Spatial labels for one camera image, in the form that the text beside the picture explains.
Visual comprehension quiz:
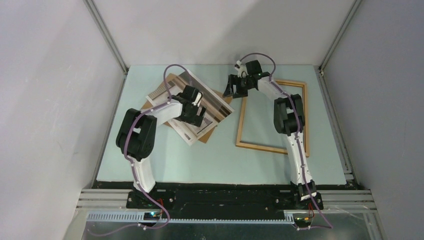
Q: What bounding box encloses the aluminium extrusion frame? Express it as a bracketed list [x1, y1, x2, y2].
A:
[64, 189, 386, 240]

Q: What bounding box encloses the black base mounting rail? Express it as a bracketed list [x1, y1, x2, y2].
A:
[126, 182, 324, 221]

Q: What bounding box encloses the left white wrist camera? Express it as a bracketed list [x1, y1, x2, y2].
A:
[192, 91, 203, 107]

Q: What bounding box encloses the photo print of window plant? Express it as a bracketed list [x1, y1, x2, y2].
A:
[142, 70, 234, 146]

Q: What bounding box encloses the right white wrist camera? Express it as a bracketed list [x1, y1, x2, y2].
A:
[234, 60, 248, 78]

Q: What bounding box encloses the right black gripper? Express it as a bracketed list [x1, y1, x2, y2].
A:
[222, 75, 253, 100]

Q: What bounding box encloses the light wooden picture frame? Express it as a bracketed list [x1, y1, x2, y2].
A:
[235, 79, 310, 157]

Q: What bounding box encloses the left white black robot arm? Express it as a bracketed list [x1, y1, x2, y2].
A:
[115, 85, 206, 208]

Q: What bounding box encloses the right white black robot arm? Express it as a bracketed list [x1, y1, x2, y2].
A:
[223, 60, 317, 209]

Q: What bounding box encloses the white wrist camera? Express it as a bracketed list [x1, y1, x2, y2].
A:
[234, 60, 248, 78]
[192, 91, 203, 107]

